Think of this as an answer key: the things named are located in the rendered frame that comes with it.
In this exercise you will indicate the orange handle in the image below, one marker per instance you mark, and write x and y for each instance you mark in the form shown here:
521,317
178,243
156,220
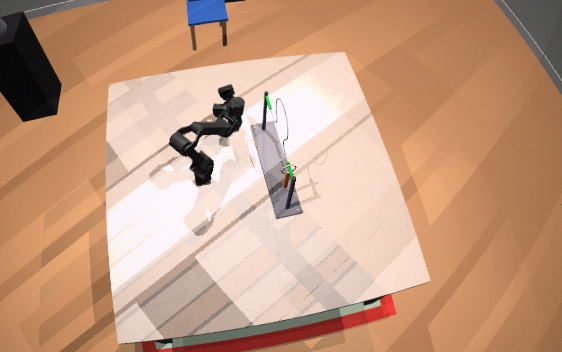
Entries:
287,175

